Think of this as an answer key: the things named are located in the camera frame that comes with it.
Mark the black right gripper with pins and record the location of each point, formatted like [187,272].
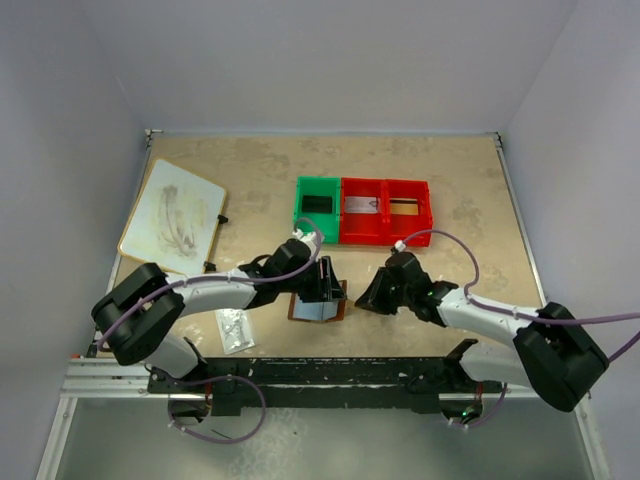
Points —
[372,299]

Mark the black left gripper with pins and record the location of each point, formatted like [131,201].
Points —
[325,287]

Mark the brown leather card holder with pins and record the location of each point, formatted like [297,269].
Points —
[331,308]

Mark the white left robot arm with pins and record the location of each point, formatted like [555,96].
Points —
[136,317]

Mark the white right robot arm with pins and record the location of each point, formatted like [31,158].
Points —
[540,349]

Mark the black card in bin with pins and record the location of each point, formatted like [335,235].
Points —
[317,204]

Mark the gold card in bin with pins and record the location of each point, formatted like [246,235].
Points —
[404,206]

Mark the silver card in bin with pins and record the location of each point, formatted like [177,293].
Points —
[362,205]

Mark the green plastic bin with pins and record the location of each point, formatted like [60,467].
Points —
[328,224]

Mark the red bin right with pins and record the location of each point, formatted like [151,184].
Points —
[401,226]

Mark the clear plastic packet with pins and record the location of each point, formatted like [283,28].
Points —
[235,329]

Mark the white board yellow rim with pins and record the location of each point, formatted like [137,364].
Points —
[174,219]

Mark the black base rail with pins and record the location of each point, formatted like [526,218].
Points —
[418,384]

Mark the metal corner bracket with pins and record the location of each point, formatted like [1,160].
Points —
[150,135]

